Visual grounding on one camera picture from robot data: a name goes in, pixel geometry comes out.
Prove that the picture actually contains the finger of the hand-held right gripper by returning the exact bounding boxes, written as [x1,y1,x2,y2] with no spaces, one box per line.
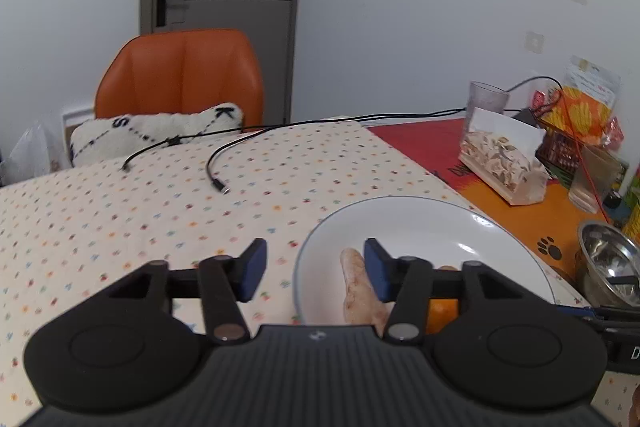
[552,304,640,334]

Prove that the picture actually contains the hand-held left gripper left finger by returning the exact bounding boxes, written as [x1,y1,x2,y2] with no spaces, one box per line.
[100,238,268,346]

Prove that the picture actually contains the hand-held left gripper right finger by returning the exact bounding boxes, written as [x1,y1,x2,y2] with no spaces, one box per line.
[363,238,532,343]

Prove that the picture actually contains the white plate with blue rim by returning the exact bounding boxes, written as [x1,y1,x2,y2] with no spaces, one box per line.
[292,195,557,329]

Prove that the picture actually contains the large orange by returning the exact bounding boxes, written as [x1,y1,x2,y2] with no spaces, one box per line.
[426,265,460,336]

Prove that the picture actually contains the stainless steel bowl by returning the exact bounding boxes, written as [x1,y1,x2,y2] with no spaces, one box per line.
[576,220,640,309]

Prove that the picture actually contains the floral tablecloth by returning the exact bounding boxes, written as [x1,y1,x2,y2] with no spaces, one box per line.
[0,122,631,427]

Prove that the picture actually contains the orange and red table mat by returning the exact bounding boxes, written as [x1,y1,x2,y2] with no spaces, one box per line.
[367,117,640,308]

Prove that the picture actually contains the clear drinking glass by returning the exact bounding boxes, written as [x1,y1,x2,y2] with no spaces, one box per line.
[568,144,622,214]

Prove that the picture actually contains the floral tissue box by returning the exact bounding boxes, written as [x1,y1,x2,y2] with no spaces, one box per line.
[458,106,549,206]

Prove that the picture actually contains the white fluffy pillow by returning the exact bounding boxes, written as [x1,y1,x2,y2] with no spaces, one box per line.
[69,102,246,168]

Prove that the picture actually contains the clear plastic cup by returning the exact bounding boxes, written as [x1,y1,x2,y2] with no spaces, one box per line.
[467,81,510,134]

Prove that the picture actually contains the orange leather chair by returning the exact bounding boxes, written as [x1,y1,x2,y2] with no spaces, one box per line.
[94,29,265,128]

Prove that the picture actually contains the yellow and orange snack bag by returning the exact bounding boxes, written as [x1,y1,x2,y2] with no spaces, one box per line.
[537,55,624,148]

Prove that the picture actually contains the white plastic bag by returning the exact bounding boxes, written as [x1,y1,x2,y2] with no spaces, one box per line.
[7,121,67,185]

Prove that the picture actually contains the black cable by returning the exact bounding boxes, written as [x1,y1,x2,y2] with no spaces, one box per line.
[122,107,467,171]
[206,127,281,194]

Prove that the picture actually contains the black door handle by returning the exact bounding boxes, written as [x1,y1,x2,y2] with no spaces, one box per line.
[155,0,187,28]

